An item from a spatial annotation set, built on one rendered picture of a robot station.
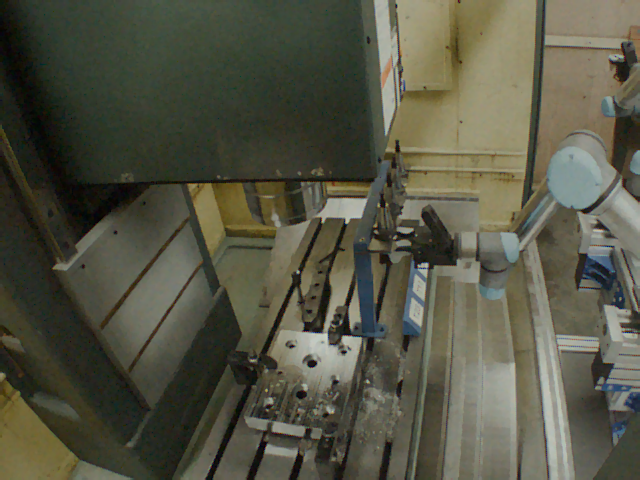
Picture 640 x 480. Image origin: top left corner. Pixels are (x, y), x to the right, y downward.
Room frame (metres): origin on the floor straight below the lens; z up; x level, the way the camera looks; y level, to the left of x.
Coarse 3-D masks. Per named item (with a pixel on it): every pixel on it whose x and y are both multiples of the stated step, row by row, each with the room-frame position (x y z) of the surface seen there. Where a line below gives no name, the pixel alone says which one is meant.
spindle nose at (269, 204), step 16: (256, 192) 0.72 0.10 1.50; (272, 192) 0.71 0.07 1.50; (288, 192) 0.71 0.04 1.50; (304, 192) 0.71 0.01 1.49; (320, 192) 0.74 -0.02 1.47; (256, 208) 0.73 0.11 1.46; (272, 208) 0.71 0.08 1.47; (288, 208) 0.70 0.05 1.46; (304, 208) 0.71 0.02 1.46; (320, 208) 0.73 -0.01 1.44; (272, 224) 0.71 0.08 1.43; (288, 224) 0.71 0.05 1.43
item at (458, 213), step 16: (336, 208) 1.74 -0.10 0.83; (352, 208) 1.71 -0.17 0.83; (416, 208) 1.63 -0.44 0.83; (448, 208) 1.58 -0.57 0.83; (464, 208) 1.56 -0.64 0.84; (304, 224) 1.71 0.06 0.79; (448, 224) 1.51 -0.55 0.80; (464, 224) 1.49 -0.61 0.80; (288, 240) 1.65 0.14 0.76; (272, 256) 1.60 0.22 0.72; (288, 256) 1.58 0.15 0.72; (272, 272) 1.53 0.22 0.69; (448, 272) 1.32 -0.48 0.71; (464, 272) 1.30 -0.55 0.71; (272, 288) 1.46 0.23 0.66
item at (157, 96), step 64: (0, 0) 0.81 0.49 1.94; (64, 0) 0.76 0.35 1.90; (128, 0) 0.71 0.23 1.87; (192, 0) 0.68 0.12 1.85; (256, 0) 0.64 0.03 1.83; (320, 0) 0.61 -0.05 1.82; (64, 64) 0.77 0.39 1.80; (128, 64) 0.73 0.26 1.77; (192, 64) 0.68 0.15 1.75; (256, 64) 0.65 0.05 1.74; (320, 64) 0.62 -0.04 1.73; (64, 128) 0.79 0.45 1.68; (128, 128) 0.74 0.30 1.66; (192, 128) 0.69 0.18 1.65; (256, 128) 0.66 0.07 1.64; (320, 128) 0.62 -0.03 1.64; (384, 128) 0.70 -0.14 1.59
